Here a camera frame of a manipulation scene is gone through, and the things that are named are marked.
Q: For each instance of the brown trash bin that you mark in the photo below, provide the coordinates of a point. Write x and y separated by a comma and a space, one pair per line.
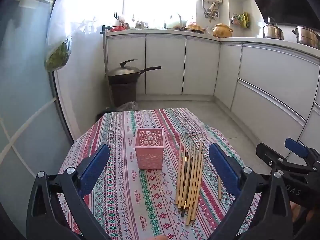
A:
123, 95

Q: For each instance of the patterned striped tablecloth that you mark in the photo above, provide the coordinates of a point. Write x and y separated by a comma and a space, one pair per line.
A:
140, 192

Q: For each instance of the person's left hand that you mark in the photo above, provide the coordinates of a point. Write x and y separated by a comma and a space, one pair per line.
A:
158, 238

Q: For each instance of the black range hood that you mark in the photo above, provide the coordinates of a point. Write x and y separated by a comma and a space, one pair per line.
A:
280, 0

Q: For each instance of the white kitchen counter cabinet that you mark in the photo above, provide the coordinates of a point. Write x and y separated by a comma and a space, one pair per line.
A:
200, 62

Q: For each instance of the pink perforated plastic basket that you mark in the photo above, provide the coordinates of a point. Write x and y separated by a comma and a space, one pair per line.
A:
150, 157

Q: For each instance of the person's right hand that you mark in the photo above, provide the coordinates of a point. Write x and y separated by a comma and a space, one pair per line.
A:
297, 210

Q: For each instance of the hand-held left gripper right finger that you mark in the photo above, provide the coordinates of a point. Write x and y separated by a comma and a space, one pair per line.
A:
225, 170

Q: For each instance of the wicker basket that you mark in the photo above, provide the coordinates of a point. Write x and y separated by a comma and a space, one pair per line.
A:
193, 27

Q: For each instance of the cluster of small jars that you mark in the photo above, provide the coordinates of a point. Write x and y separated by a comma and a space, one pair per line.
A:
138, 24

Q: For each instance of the steel kettle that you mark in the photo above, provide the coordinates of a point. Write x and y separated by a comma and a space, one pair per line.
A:
272, 31

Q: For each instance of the red plastic basket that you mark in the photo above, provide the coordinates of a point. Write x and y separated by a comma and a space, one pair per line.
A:
117, 28

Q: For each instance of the crumpled plastic bag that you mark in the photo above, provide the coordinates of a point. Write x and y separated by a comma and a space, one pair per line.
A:
127, 106

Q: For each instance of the pile of wooden chopsticks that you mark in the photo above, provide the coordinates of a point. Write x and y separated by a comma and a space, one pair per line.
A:
193, 192

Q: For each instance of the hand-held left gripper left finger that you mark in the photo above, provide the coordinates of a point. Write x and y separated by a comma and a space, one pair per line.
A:
95, 170

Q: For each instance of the wall rack with green packets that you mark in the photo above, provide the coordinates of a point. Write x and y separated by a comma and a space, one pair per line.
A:
240, 20

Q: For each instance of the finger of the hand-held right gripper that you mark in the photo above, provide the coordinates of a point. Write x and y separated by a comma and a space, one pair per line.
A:
270, 156
296, 146

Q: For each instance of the black wall hook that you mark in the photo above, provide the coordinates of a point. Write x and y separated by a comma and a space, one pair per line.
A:
116, 15

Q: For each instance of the metal wok lid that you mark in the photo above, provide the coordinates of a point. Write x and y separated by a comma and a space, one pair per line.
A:
122, 71

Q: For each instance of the yellow clay pot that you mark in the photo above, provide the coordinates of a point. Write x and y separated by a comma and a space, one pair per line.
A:
222, 31

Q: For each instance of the black chopstick gold band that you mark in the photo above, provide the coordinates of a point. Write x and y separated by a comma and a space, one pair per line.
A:
191, 172
185, 175

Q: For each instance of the single wooden chopstick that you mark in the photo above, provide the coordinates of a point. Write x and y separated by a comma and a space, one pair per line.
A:
219, 187

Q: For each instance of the hanging plastic bag of greens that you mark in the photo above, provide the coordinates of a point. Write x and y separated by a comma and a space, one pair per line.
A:
57, 55

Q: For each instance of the black wok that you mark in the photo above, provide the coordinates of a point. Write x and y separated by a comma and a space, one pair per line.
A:
125, 79

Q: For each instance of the steel stockpot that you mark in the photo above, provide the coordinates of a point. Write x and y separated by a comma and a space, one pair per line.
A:
307, 36

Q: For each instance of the water heater pipes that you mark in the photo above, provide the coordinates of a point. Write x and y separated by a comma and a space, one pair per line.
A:
208, 10

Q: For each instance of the frosted glass sliding door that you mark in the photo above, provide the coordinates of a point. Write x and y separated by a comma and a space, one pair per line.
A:
25, 80

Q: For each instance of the kitchen faucet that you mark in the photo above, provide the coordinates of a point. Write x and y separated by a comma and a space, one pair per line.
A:
180, 21

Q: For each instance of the kitchen window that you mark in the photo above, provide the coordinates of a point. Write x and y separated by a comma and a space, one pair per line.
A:
150, 0

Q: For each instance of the pale green container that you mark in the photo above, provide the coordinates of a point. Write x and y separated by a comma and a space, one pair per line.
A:
172, 23

